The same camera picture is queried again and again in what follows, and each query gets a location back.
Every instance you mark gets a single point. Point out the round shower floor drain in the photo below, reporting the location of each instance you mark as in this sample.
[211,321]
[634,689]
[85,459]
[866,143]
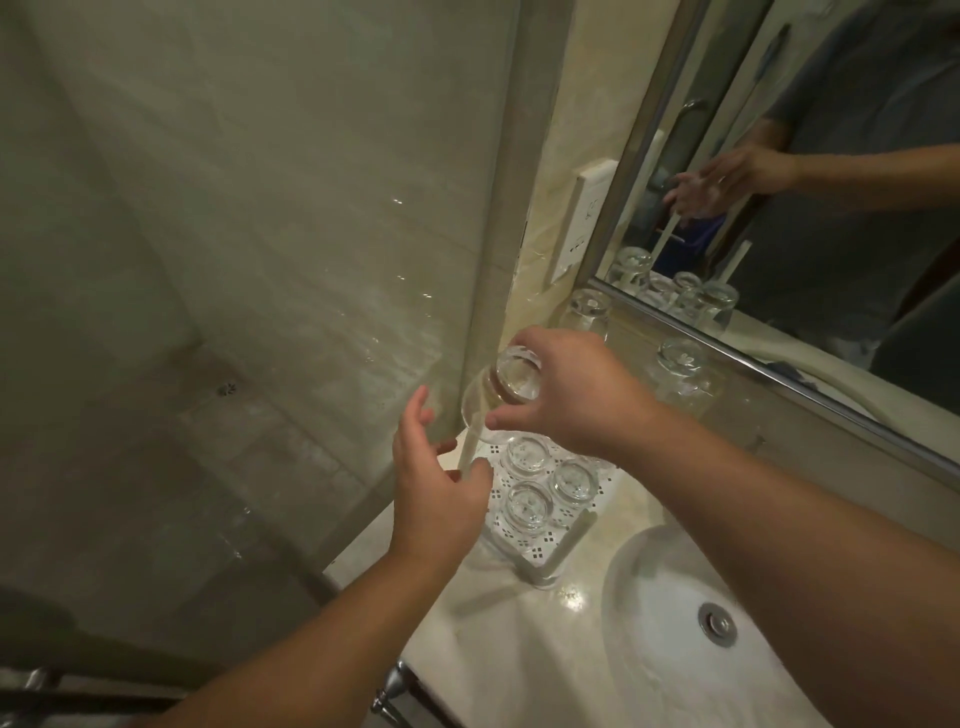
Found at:
[226,388]

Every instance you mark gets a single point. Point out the chrome towel rail bracket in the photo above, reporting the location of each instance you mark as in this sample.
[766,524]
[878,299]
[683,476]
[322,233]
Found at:
[394,694]

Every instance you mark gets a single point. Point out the person's right forearm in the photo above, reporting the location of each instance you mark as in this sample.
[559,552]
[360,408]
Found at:
[810,570]

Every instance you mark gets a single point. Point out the clear drinking glass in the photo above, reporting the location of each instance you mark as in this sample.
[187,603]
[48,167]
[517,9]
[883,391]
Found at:
[491,409]
[574,484]
[684,375]
[527,454]
[529,508]
[587,311]

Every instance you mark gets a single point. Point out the white perforated tray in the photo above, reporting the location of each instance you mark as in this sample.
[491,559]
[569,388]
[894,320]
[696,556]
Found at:
[551,544]

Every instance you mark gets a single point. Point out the person's right thumb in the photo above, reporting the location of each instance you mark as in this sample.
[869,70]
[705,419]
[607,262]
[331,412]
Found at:
[510,417]

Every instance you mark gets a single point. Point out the chrome rail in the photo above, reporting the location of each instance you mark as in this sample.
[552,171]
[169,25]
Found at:
[67,694]

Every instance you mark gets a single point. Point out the person's left hand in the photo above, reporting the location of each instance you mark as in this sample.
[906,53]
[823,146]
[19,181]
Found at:
[431,502]

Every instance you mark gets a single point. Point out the glass shower partition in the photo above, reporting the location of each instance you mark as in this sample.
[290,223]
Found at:
[285,240]

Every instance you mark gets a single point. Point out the chrome sink drain stopper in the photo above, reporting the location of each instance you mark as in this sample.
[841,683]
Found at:
[718,624]

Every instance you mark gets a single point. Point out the white sink basin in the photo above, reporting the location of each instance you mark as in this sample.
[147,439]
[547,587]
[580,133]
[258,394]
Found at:
[660,660]

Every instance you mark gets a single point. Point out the person's left middle finger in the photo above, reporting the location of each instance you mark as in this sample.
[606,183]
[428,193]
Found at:
[418,412]

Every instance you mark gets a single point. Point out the person's left thumb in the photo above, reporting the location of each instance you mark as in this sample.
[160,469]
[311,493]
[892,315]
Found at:
[474,480]

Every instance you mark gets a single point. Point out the person's left forearm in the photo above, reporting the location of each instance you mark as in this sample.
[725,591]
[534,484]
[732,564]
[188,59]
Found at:
[315,652]

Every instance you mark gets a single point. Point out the person's right hand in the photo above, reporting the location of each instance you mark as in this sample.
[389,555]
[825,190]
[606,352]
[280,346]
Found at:
[592,397]

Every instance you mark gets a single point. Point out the white wall socket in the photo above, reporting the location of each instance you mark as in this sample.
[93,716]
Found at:
[581,225]

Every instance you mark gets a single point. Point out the metal framed wall mirror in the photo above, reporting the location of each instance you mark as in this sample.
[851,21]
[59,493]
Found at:
[825,247]

